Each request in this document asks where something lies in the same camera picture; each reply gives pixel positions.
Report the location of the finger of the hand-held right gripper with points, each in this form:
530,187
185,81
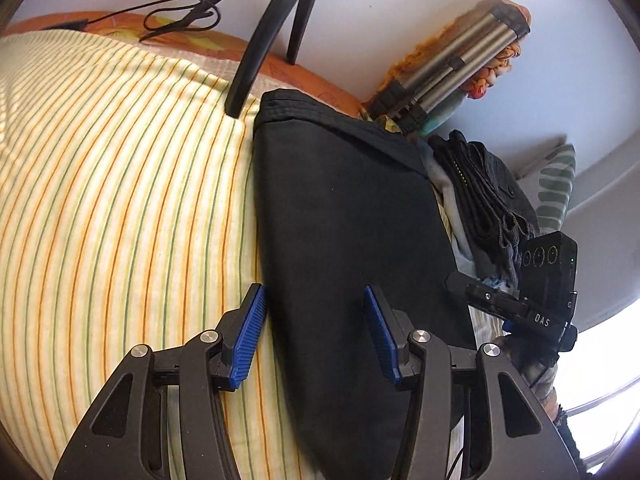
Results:
480,292

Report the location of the person's right forearm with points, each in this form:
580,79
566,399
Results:
537,360

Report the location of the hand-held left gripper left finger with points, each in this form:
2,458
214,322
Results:
247,335

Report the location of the metal window railing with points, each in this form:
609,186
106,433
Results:
600,399

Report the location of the striped bed sheet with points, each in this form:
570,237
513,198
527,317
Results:
125,185

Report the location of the folded grey jeans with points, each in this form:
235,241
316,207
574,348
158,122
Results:
480,195

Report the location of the folded tripod with orange cloth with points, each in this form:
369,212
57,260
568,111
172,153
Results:
495,75

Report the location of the black pants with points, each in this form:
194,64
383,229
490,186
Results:
340,220

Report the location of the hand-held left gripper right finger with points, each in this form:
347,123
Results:
380,335

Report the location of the green patterned pillow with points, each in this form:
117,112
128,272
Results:
555,185

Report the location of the black tripod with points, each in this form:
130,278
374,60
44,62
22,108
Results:
255,50

